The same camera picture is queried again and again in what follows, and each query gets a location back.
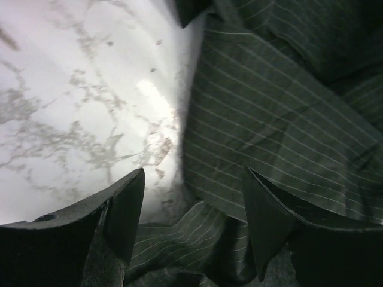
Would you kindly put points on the dark grey pinstripe shirt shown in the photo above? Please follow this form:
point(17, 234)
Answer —
point(293, 90)

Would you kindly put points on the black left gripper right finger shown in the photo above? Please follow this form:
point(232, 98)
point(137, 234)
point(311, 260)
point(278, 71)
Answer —
point(326, 249)

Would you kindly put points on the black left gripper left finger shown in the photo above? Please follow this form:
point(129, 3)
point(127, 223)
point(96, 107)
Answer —
point(85, 244)

